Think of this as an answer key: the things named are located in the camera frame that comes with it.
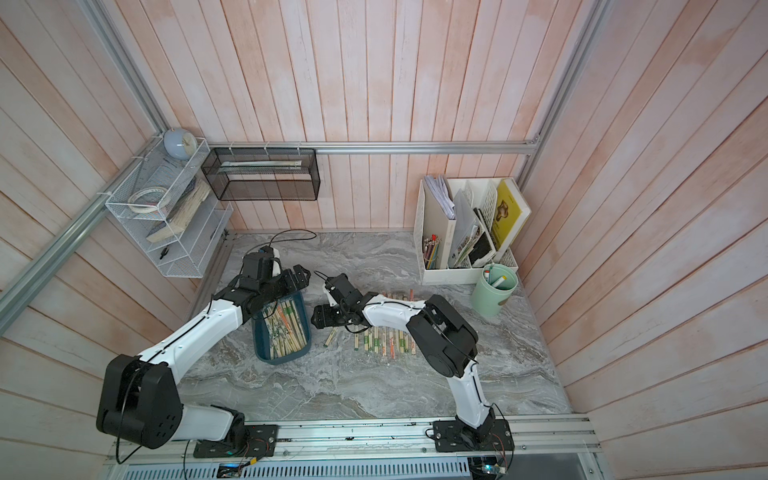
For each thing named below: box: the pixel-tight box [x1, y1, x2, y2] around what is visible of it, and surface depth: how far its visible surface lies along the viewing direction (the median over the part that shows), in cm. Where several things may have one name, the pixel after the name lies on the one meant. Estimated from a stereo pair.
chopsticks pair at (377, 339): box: [374, 326, 381, 353], surface depth 92 cm
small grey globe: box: [163, 128, 198, 160], surface depth 84 cm
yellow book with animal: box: [492, 179, 523, 249], surface depth 98 cm
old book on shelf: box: [146, 178, 211, 243], surface depth 83 cm
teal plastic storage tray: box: [252, 291, 312, 365], surface depth 92 cm
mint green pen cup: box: [472, 263, 519, 317], surface depth 92 cm
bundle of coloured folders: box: [423, 234, 442, 270], surface depth 97 cm
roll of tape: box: [128, 186, 170, 213], surface depth 75 cm
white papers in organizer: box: [424, 175, 456, 220], surface depth 92 cm
